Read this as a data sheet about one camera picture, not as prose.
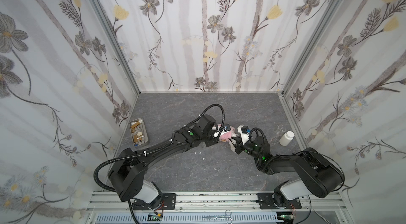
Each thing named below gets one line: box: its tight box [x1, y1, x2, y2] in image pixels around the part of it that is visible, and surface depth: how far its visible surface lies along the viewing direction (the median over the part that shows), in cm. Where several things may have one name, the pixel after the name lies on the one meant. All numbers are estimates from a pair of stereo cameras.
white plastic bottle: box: [279, 130, 295, 147], surface depth 90 cm
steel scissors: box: [201, 209, 233, 224], surface depth 72 cm
